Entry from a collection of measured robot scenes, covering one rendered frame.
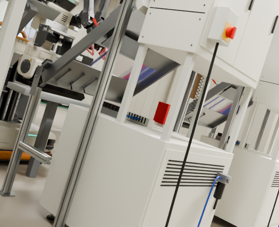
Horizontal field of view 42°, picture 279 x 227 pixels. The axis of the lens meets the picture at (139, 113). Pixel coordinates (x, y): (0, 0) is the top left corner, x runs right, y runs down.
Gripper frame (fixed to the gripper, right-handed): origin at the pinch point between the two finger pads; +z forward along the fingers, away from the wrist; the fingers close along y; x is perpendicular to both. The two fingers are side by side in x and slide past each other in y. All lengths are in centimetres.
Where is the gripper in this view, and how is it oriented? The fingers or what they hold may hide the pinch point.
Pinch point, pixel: (98, 56)
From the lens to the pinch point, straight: 216.1
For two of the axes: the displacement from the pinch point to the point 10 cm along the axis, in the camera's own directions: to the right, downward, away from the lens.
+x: -7.4, 4.6, 4.9
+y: 6.1, 1.5, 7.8
